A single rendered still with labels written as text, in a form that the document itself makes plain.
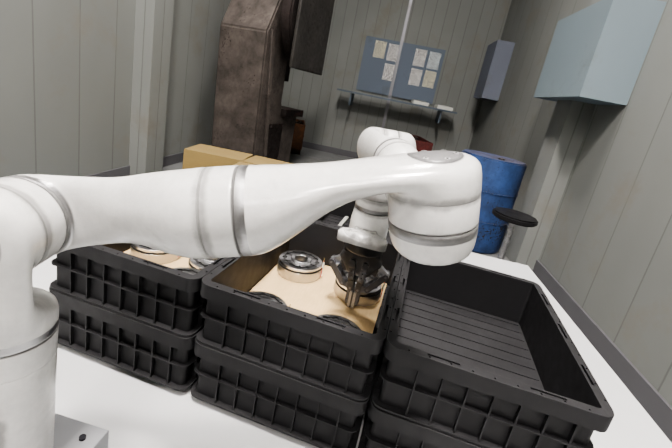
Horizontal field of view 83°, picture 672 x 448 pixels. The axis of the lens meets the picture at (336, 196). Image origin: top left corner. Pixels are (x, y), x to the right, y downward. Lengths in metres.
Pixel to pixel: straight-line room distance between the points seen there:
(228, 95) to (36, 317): 4.44
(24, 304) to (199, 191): 0.19
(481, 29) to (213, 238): 7.61
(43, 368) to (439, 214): 0.44
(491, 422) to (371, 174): 0.42
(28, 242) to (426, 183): 0.36
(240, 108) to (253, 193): 4.39
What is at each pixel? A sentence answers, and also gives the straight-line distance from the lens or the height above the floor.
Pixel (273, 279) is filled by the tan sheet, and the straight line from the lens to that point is 0.87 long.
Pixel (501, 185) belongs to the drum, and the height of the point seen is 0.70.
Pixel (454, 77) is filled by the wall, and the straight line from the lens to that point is 7.69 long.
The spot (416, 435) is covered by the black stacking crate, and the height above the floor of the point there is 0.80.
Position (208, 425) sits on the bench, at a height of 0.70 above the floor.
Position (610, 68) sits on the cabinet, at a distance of 3.40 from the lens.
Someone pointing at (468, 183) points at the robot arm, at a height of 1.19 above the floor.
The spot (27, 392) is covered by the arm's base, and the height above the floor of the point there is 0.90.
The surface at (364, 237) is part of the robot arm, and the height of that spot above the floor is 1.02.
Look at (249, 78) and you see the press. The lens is 4.66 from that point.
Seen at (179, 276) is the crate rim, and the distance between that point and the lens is 0.66.
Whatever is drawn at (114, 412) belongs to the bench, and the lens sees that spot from 0.78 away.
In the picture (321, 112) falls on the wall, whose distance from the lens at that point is 7.74.
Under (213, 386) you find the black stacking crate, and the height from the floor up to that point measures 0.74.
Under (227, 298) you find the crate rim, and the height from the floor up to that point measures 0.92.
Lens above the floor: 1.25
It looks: 15 degrees down
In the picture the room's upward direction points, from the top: 11 degrees clockwise
